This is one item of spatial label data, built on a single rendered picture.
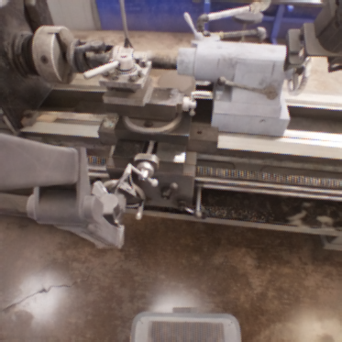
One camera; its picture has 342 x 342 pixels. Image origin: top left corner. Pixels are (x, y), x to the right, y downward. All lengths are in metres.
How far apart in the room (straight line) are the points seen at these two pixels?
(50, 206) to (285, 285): 1.59
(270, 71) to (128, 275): 1.39
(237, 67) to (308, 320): 1.44
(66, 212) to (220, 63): 0.87
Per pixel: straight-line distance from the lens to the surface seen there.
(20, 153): 0.29
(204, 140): 1.11
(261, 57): 1.14
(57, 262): 1.90
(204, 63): 1.12
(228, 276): 1.74
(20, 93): 1.40
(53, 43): 1.27
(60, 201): 0.43
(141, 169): 0.99
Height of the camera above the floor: 1.64
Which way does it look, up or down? 51 degrees down
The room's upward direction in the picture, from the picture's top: 1 degrees counter-clockwise
